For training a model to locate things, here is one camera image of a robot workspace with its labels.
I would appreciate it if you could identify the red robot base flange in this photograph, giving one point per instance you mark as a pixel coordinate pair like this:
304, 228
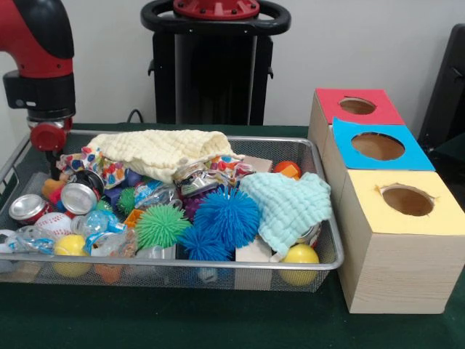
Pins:
218, 9

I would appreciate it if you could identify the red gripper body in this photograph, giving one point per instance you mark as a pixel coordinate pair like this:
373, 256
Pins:
49, 136

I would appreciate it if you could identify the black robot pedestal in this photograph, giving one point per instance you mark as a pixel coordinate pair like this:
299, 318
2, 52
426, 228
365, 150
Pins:
214, 72

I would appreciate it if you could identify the silver drink can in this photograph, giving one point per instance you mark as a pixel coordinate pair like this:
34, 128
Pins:
80, 198

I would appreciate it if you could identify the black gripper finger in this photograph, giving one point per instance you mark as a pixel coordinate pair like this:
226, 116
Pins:
52, 163

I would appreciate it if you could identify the white baseball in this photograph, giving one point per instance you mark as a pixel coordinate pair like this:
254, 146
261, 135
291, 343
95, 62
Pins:
53, 223

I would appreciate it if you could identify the brown plush toy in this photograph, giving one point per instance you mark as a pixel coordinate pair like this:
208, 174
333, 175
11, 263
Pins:
51, 187

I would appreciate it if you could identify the small blue spiky ball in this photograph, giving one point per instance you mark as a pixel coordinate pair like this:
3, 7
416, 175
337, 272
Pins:
202, 244

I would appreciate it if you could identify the wooden box with three holes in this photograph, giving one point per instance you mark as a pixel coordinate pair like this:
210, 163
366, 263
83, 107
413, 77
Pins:
399, 272

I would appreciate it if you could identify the cream waffle cloth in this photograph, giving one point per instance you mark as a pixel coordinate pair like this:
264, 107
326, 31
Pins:
156, 149

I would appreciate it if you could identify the yellow plastic ball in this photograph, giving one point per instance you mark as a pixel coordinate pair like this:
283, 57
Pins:
301, 256
70, 246

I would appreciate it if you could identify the silver mesh bin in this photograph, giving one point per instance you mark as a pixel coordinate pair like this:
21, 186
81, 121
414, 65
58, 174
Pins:
152, 280

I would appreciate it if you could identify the large blue spiky ball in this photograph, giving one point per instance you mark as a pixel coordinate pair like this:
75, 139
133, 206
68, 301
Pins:
227, 217

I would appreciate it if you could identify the green spiky ball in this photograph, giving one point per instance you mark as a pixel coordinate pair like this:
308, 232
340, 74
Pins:
162, 227

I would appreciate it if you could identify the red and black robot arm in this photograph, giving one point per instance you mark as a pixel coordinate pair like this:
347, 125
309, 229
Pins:
40, 54

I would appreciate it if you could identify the black upright panel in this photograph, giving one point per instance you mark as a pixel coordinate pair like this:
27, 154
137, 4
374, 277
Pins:
447, 91

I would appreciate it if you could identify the mint waffle cloth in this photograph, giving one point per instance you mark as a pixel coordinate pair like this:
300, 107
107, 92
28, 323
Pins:
288, 205

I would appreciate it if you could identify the dark green table cloth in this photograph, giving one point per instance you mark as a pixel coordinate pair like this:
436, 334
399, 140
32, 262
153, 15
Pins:
181, 320
454, 147

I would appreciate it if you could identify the red cola can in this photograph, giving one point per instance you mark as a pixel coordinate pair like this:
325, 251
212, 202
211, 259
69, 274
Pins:
27, 211

